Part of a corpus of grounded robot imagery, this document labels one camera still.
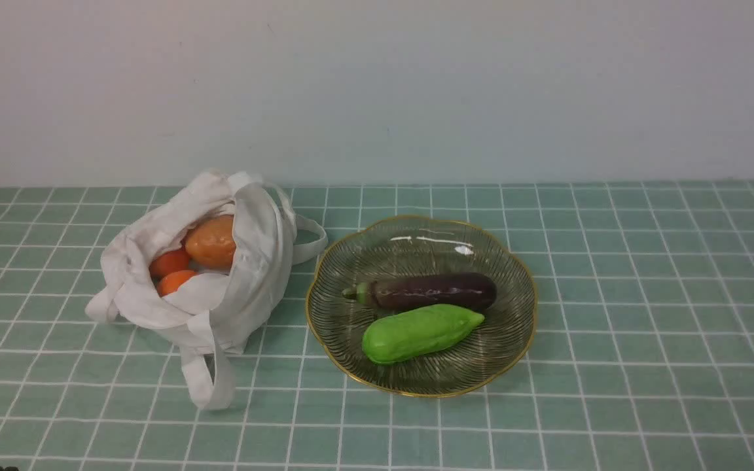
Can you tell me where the brown potato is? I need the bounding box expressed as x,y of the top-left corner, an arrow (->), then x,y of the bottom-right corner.
185,215 -> 237,271

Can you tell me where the white cloth bag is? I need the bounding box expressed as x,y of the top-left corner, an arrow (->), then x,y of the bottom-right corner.
86,171 -> 327,410

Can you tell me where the ribbed glass plate gold rim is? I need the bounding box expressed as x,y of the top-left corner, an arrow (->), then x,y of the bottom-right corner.
306,215 -> 538,397

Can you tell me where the green cucumber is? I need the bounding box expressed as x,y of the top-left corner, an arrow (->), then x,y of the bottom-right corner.
361,304 -> 485,364

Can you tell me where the dark purple eggplant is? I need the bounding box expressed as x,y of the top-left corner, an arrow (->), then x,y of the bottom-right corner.
342,272 -> 497,312

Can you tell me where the upper orange carrot piece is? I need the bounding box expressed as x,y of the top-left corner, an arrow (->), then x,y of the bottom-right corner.
149,247 -> 191,279

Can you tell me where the orange carrot piece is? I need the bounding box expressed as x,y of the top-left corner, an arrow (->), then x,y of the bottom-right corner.
156,270 -> 198,297
149,247 -> 191,279

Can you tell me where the lower orange carrot piece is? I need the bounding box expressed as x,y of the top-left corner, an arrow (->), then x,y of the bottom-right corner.
156,270 -> 198,297

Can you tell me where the green checkered tablecloth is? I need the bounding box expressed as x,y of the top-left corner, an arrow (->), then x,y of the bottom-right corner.
0,181 -> 754,470

